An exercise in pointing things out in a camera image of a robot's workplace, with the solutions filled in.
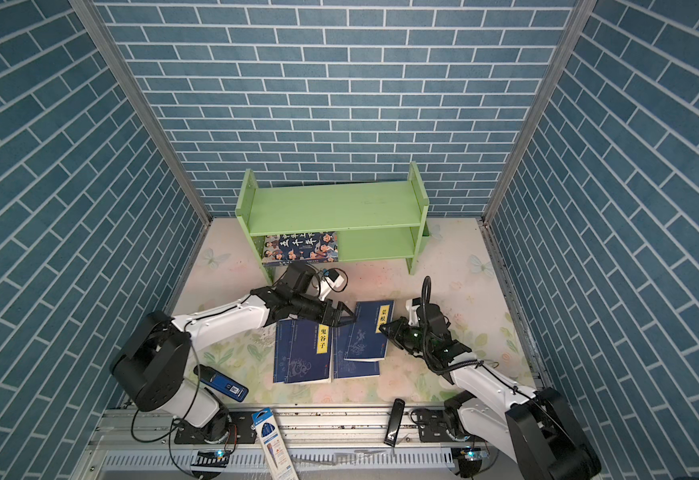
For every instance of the blue white packaged box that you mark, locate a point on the blue white packaged box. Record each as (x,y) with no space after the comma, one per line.
(273,446)

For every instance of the black remote stick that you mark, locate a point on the black remote stick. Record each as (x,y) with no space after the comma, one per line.
(394,425)

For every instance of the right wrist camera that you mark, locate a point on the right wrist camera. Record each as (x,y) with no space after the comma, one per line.
(412,307)

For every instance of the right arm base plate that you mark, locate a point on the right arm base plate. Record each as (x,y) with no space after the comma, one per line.
(439,425)

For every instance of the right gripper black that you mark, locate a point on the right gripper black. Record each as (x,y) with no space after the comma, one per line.
(396,335)

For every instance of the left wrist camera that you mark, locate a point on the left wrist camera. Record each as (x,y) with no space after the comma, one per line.
(333,280)

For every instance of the dark blue book yellow label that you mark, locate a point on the dark blue book yellow label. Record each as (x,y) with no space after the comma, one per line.
(309,359)

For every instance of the aluminium rail frame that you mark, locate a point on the aluminium rail frame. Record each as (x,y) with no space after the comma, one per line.
(322,441)

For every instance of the colourful illustrated book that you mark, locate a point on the colourful illustrated book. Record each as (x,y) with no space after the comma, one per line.
(303,247)

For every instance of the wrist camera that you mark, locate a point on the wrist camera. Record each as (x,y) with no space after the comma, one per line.
(412,307)
(333,280)

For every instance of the blue handheld device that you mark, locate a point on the blue handheld device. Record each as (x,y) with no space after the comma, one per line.
(215,380)

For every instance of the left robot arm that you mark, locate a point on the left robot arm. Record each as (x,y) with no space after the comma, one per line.
(151,366)

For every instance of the green two-tier shelf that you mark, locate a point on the green two-tier shelf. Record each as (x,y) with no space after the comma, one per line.
(373,221)

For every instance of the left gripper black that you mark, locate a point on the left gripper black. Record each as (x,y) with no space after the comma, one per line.
(335,312)

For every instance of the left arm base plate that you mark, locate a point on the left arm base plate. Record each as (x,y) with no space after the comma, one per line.
(235,427)

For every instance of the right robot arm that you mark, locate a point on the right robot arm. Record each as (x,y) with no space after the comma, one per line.
(536,428)

